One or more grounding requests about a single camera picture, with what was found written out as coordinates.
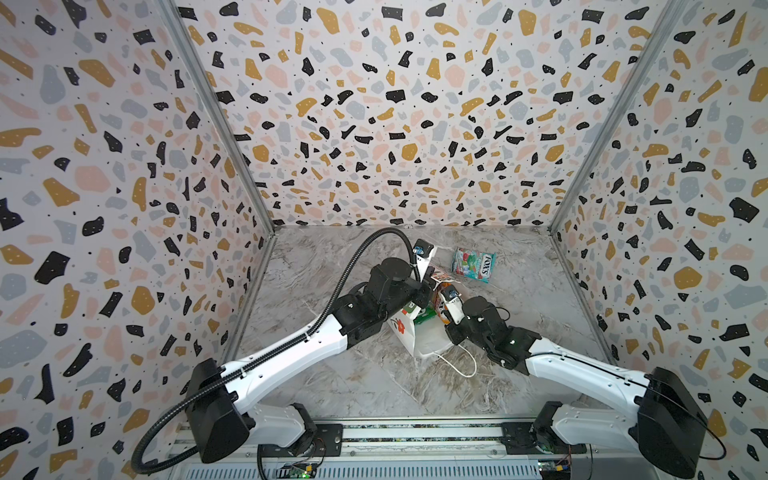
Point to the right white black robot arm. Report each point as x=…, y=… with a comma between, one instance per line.
x=652, y=414

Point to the green Fox's spring tea packet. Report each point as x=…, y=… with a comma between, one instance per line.
x=418, y=315

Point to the metal corner post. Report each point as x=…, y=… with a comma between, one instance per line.
x=178, y=34
x=669, y=16

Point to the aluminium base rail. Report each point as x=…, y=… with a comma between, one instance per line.
x=421, y=448

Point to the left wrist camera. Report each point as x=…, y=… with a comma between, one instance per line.
x=424, y=252

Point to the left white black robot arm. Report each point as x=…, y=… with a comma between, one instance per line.
x=226, y=409

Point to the right metal corner post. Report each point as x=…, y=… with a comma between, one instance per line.
x=669, y=16

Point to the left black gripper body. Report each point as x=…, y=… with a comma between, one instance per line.
x=419, y=294

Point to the white paper gift bag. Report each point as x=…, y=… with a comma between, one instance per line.
x=429, y=341

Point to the orange Fox's fruits candy packet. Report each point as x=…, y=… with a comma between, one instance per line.
x=442, y=282

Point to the left metal corner post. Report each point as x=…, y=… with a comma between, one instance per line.
x=178, y=34

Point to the teal Fox's candy packet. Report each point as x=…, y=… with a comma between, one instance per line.
x=473, y=264

